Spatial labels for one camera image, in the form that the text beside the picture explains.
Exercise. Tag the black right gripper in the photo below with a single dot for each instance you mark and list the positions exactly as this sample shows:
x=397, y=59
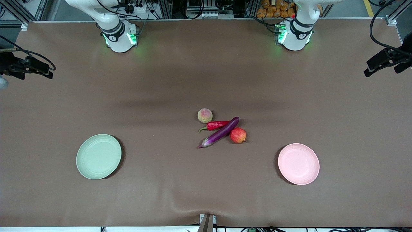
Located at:
x=6, y=62

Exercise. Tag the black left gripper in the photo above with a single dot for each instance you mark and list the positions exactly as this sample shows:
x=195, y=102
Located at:
x=406, y=51

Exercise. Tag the red pomegranate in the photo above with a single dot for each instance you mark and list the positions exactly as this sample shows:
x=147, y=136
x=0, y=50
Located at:
x=238, y=135

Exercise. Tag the purple eggplant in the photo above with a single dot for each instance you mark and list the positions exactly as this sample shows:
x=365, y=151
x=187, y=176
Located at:
x=222, y=132

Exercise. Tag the red chili pepper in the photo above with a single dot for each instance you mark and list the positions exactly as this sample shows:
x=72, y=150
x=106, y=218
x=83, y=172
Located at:
x=216, y=125

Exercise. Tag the peach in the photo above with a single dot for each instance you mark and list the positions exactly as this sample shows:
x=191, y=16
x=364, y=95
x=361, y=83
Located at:
x=205, y=115

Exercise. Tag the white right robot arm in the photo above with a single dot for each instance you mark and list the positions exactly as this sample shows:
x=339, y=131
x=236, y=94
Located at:
x=119, y=38

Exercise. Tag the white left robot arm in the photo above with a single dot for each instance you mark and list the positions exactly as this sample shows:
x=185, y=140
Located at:
x=297, y=38

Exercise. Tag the pale green plate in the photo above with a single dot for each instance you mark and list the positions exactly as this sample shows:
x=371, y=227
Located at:
x=98, y=157

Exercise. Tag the white power strip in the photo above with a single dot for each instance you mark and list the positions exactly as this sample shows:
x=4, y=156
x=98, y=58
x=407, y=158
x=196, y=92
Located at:
x=138, y=6

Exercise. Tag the pink plate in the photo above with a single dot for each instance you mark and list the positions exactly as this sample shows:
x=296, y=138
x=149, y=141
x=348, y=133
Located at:
x=298, y=164

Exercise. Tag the aluminium frame post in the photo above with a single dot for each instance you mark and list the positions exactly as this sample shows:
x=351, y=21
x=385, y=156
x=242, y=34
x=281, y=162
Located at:
x=19, y=13
x=397, y=11

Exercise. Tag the grey table edge bracket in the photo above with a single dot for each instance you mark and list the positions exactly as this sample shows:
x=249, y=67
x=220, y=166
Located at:
x=207, y=222

